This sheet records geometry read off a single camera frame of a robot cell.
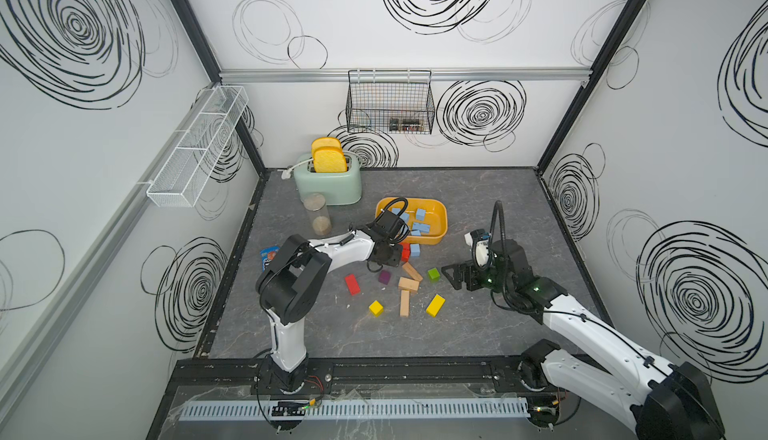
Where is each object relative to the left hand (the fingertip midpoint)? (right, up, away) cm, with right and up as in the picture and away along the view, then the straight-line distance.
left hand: (392, 256), depth 95 cm
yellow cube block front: (-5, -12, -12) cm, 18 cm away
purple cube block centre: (-2, -5, -4) cm, 7 cm away
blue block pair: (+5, +12, +6) cm, 15 cm away
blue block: (+10, +13, +8) cm, 18 cm away
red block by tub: (+4, +2, -1) cm, 5 cm away
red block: (-12, -8, -5) cm, 15 cm away
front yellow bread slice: (-21, +32, +1) cm, 38 cm away
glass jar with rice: (-24, +16, -4) cm, 29 cm away
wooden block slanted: (+6, -4, -4) cm, 8 cm away
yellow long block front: (+13, -12, -9) cm, 20 cm away
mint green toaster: (-19, +22, +11) cm, 31 cm away
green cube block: (+12, -4, -8) cm, 15 cm away
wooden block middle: (+5, -7, -8) cm, 11 cm away
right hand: (+17, 0, -15) cm, 23 cm away
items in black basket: (+5, +40, -8) cm, 42 cm away
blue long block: (+11, +8, +6) cm, 15 cm away
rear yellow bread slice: (-24, +37, +4) cm, 44 cm away
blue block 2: (+8, +7, +4) cm, 11 cm away
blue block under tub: (+7, +2, -1) cm, 8 cm away
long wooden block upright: (+3, -12, -10) cm, 16 cm away
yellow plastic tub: (+12, +11, +9) cm, 19 cm away
